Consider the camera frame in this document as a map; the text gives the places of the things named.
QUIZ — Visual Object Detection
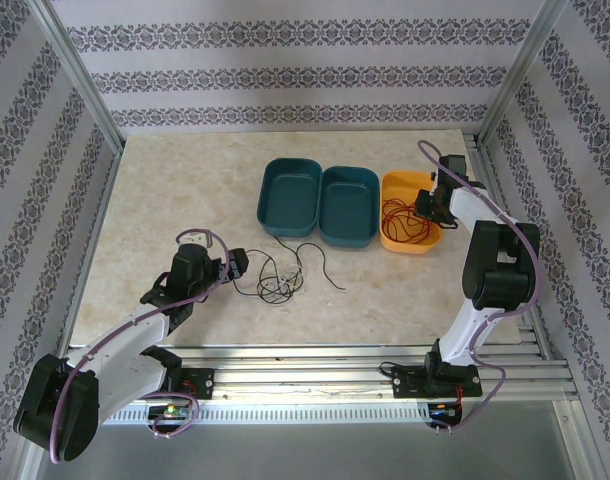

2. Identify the aluminium corner post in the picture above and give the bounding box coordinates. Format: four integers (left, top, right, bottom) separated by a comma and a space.
26, 0, 125, 152
476, 0, 575, 147

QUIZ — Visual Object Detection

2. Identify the teal plastic bin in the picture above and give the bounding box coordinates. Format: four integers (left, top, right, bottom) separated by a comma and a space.
316, 165, 382, 250
256, 157, 324, 238

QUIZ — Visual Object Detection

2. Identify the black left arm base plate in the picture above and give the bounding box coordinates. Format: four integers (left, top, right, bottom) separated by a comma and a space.
176, 367, 217, 402

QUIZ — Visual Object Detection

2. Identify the thin black cable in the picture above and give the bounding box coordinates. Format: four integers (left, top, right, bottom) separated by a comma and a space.
234, 234, 348, 305

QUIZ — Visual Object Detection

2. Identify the thin white cable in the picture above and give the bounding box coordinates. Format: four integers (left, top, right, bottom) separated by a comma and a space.
263, 266, 307, 297

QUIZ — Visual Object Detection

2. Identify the orange plastic bin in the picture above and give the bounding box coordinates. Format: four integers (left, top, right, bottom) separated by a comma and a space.
378, 170, 446, 258

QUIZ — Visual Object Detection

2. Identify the aluminium rail frame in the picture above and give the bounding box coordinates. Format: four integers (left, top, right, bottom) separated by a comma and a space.
32, 343, 579, 402

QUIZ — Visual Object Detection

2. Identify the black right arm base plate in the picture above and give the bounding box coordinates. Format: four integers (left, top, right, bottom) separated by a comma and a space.
390, 364, 484, 400

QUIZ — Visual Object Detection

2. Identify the white slotted cable duct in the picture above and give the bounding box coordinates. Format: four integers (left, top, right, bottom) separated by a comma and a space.
104, 403, 432, 427

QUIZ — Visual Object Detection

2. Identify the aluminium side rail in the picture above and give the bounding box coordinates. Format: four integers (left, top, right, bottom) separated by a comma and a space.
462, 131, 555, 362
58, 145, 125, 351

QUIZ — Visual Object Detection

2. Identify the thin red cable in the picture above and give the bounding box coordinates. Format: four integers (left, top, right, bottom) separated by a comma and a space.
381, 198, 433, 247

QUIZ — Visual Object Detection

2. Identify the small electronics board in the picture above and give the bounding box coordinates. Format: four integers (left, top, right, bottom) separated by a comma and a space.
148, 404, 192, 421
429, 403, 462, 421

